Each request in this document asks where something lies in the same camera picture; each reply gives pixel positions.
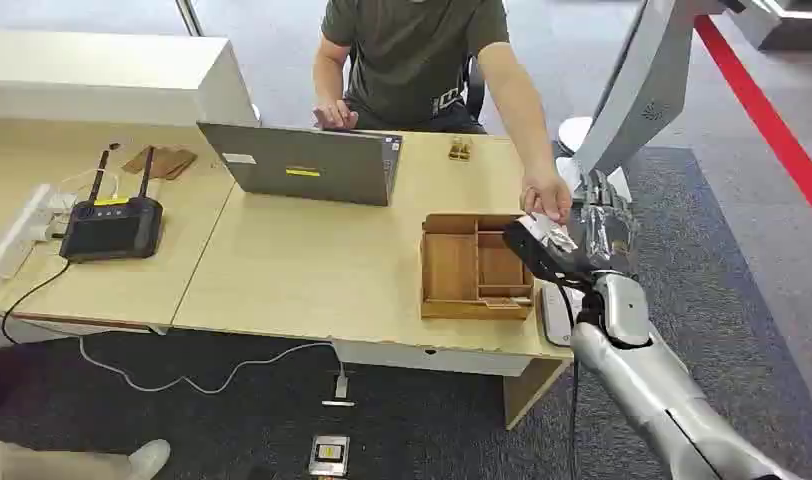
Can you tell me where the person's right hand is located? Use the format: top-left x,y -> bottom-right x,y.
312,99 -> 360,132

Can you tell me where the white cabinet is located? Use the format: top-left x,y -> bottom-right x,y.
0,27 -> 262,129

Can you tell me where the silvery white card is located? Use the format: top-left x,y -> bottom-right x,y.
517,212 -> 580,254

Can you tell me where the thin white cable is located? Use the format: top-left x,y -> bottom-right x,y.
56,166 -> 124,201

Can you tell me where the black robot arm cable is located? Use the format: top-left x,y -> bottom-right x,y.
555,283 -> 587,480

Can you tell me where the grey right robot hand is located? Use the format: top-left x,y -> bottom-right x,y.
567,170 -> 640,277

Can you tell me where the wooden card box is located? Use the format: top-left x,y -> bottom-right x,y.
419,212 -> 537,323

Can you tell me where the white plug adapter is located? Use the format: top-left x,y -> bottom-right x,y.
320,373 -> 356,409

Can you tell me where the brown leather pouch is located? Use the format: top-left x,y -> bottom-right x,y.
120,144 -> 199,182

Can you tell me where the pale wooden desk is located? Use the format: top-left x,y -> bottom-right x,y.
170,129 -> 577,433
0,117 -> 239,337

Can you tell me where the person's left hand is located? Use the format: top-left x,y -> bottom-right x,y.
519,166 -> 574,226

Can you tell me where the white power strip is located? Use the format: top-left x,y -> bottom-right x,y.
0,183 -> 77,280

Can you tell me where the person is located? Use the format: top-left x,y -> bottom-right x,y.
311,0 -> 575,227

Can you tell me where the metal floor socket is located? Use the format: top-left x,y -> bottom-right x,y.
307,434 -> 352,479

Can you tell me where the grey laptop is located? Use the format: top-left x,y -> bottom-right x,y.
197,121 -> 405,208

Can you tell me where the white screen stand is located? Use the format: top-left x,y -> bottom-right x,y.
554,0 -> 786,203

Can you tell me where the white flat device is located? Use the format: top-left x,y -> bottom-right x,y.
539,280 -> 587,348

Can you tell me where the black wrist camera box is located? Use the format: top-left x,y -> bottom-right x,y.
501,215 -> 598,290

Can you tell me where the black remote controller with antennas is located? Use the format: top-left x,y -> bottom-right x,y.
58,143 -> 165,264

